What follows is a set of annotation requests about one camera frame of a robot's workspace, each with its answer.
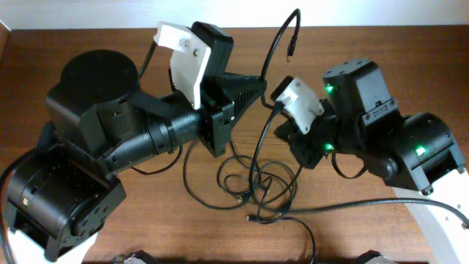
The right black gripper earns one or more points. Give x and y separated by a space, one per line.
305 147

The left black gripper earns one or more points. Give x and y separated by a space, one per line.
219 107

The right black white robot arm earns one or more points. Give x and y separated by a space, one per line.
417 155

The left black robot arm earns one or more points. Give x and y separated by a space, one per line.
61 192

